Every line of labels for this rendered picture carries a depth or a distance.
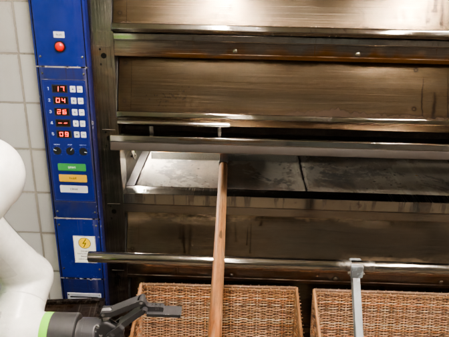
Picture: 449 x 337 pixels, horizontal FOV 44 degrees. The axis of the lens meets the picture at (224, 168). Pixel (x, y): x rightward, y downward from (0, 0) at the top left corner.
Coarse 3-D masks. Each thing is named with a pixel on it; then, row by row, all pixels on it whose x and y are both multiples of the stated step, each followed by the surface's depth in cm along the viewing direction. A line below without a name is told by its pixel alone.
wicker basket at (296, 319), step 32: (160, 288) 191; (192, 288) 191; (224, 288) 191; (256, 288) 191; (288, 288) 191; (160, 320) 193; (192, 320) 193; (224, 320) 193; (256, 320) 193; (288, 320) 192
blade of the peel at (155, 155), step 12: (156, 156) 209; (168, 156) 209; (180, 156) 209; (192, 156) 209; (204, 156) 209; (216, 156) 209; (240, 156) 208; (252, 156) 208; (264, 156) 208; (276, 156) 208; (288, 156) 208
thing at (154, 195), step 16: (128, 192) 182; (144, 192) 183; (160, 192) 183; (176, 192) 183; (192, 192) 183; (208, 192) 183; (240, 192) 184; (256, 192) 184; (272, 192) 184; (288, 192) 185; (304, 192) 185; (320, 192) 185; (336, 192) 185; (288, 208) 182; (304, 208) 182; (320, 208) 182; (336, 208) 181; (352, 208) 181; (368, 208) 181; (384, 208) 181; (400, 208) 181; (416, 208) 180; (432, 208) 180; (448, 208) 180
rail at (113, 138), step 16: (224, 144) 159; (240, 144) 158; (256, 144) 158; (272, 144) 158; (288, 144) 158; (304, 144) 158; (320, 144) 158; (336, 144) 157; (352, 144) 157; (368, 144) 157; (384, 144) 157; (400, 144) 157; (416, 144) 157; (432, 144) 157; (448, 144) 157
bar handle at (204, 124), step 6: (120, 120) 162; (126, 120) 162; (132, 120) 162; (138, 120) 162; (144, 120) 162; (150, 120) 162; (156, 120) 162; (150, 126) 162; (180, 126) 162; (186, 126) 162; (192, 126) 161; (198, 126) 161; (204, 126) 161; (210, 126) 161; (216, 126) 161; (222, 126) 161; (228, 126) 161; (150, 132) 162
